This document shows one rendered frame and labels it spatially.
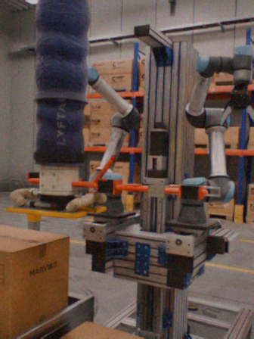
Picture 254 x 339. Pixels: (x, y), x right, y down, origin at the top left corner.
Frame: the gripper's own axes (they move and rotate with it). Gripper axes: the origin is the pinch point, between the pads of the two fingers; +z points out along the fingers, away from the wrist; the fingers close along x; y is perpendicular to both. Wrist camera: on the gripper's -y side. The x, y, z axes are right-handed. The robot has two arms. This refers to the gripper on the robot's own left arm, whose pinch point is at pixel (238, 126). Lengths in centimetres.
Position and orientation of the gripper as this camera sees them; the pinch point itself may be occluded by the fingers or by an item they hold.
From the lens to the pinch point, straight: 174.5
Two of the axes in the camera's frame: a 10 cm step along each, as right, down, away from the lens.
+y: 4.7, -0.3, 8.8
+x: -8.8, -0.6, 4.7
